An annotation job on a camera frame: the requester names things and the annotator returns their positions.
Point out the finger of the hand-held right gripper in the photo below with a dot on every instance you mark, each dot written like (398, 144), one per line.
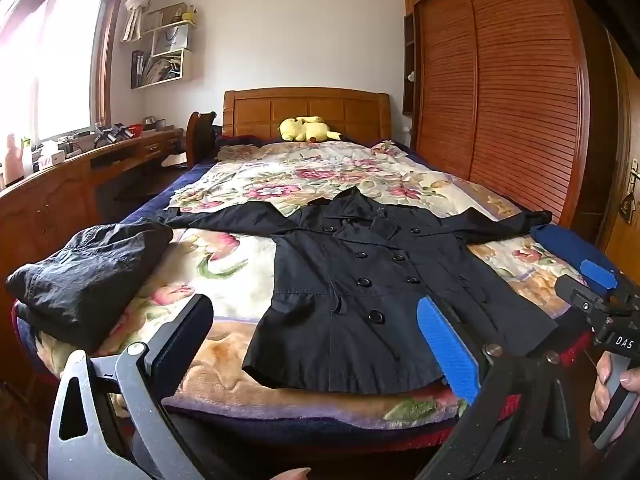
(580, 292)
(600, 275)

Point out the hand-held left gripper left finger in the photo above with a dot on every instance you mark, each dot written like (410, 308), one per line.
(185, 335)

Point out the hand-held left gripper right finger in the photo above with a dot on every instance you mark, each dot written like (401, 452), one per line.
(445, 350)

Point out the black double-breasted coat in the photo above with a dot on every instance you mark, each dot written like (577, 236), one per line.
(350, 260)

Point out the person's right hand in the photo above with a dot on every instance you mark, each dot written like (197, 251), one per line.
(597, 390)

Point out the person's left hand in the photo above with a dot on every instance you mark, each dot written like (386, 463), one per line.
(292, 475)

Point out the hanging door charm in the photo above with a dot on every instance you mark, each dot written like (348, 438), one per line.
(625, 210)

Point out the floral blanket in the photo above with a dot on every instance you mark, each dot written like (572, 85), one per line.
(225, 270)

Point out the folded black garment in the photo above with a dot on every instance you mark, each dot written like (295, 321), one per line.
(75, 280)

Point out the wooden door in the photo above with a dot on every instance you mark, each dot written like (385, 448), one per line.
(625, 125)

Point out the wooden desk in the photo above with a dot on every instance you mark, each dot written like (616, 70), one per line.
(45, 210)

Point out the wooden chair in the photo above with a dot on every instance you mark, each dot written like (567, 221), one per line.
(197, 135)

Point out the red desk item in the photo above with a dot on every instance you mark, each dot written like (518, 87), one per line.
(135, 129)

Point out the black desk gadget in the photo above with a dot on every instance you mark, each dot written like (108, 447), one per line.
(114, 135)

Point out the wooden louvred wardrobe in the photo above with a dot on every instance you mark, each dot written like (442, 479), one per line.
(500, 85)

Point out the white tissue box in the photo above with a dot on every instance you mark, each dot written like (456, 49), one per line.
(49, 159)

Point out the yellow plush toy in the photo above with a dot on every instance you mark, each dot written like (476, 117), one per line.
(305, 130)

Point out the pink bottle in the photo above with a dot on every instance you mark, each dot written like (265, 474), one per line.
(13, 160)

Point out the wooden bed headboard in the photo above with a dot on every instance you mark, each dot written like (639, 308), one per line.
(300, 105)

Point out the row of books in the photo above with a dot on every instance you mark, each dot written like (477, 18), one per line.
(155, 70)

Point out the white paper bag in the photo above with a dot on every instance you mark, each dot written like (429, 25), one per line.
(170, 40)

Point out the window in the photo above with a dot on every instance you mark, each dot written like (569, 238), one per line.
(60, 60)

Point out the cardboard box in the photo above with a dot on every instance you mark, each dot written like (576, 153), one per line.
(162, 16)

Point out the small yellow shelf toy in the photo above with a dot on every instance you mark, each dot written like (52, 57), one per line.
(189, 14)

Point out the tied white curtain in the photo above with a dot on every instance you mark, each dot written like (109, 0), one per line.
(140, 5)

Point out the white wall shelf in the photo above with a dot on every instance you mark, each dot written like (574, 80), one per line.
(186, 67)

